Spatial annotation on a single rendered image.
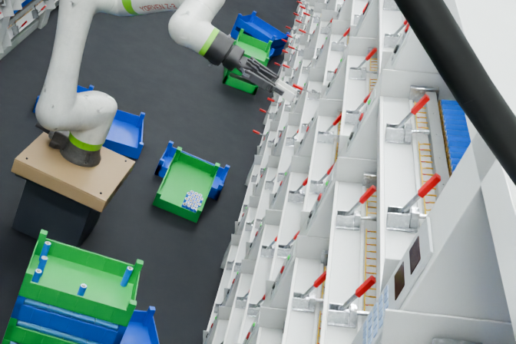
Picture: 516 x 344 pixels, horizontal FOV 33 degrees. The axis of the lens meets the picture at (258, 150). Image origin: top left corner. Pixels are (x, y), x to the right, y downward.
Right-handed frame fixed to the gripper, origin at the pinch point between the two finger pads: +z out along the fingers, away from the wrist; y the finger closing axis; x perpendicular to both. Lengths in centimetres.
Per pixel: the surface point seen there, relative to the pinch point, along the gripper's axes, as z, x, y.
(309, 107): 12.3, -7.5, -19.1
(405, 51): 1, 55, 98
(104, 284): -16, -61, 44
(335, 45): 8.3, 12.8, -25.8
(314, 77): 11.1, -6.0, -42.8
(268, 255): 17, -26, 44
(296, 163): 11.1, -5.8, 27.2
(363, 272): 11, 30, 127
